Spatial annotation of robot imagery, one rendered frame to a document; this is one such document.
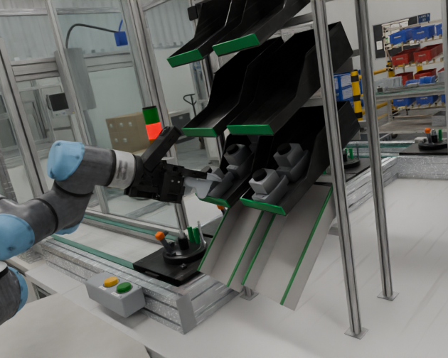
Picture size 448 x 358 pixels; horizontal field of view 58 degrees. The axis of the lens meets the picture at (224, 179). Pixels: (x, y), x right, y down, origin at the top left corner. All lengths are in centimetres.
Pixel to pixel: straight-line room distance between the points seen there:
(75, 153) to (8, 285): 46
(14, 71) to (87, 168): 138
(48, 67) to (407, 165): 176
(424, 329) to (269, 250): 38
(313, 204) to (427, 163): 114
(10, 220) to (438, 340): 86
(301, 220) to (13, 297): 72
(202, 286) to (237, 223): 19
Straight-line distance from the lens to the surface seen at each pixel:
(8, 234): 73
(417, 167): 204
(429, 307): 111
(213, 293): 114
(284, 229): 96
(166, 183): 85
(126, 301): 115
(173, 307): 108
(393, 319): 107
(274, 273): 93
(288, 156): 84
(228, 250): 104
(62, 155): 78
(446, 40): 181
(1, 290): 112
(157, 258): 128
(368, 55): 96
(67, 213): 82
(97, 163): 79
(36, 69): 216
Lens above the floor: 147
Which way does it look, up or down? 14 degrees down
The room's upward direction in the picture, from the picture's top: 11 degrees counter-clockwise
